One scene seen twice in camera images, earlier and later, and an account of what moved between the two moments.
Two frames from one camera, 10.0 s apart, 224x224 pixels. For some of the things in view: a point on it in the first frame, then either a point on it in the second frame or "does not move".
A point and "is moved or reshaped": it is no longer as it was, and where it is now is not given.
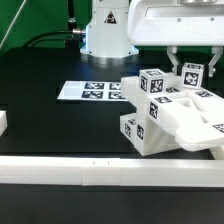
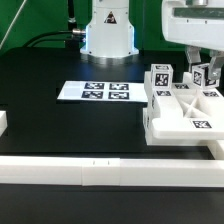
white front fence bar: [111, 171] does not move
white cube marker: [152, 81] -> [162, 76]
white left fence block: [3, 122] does not move
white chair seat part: [155, 130] -> [174, 131]
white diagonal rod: [22, 4] does not move
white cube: [192, 75] is moved or reshaped
